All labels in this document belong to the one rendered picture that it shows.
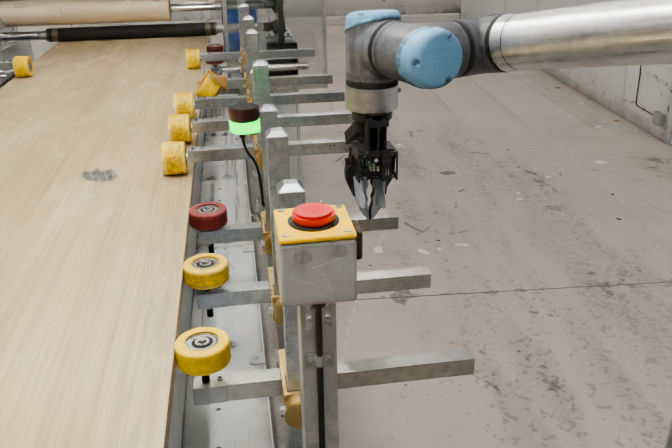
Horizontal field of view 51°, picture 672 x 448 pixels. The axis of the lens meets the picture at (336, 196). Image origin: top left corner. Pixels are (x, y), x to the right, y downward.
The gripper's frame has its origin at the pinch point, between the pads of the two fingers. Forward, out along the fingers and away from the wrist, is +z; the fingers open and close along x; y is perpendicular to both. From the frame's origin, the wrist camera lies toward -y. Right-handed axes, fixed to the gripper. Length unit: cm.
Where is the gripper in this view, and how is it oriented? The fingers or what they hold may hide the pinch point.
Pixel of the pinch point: (368, 211)
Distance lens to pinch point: 130.9
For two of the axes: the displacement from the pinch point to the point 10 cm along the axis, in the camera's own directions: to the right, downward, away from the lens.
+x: 9.8, -0.8, 1.6
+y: 1.8, 3.7, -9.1
